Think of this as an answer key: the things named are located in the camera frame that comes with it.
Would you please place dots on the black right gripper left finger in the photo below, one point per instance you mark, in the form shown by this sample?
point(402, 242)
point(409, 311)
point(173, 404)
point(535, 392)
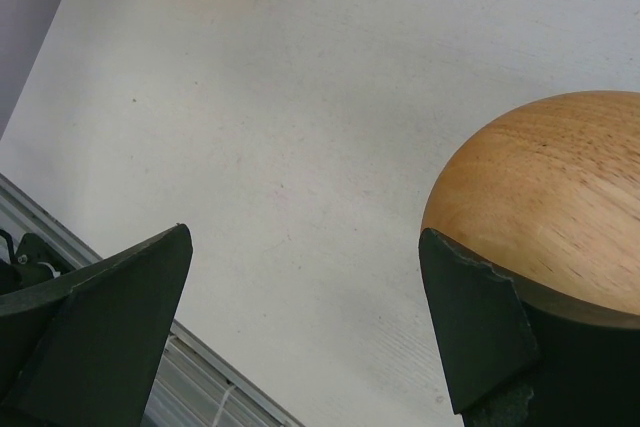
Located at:
point(84, 349)

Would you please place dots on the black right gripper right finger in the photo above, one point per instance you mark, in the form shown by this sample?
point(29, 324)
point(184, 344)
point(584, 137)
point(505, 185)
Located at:
point(517, 353)

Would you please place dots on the wooden hat stand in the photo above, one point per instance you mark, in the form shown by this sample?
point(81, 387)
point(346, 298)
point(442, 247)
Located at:
point(549, 194)

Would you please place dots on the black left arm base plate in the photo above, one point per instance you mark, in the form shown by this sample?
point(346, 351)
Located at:
point(25, 266)

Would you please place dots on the aluminium front rail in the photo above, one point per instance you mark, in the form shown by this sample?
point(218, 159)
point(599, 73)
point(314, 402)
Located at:
point(193, 385)

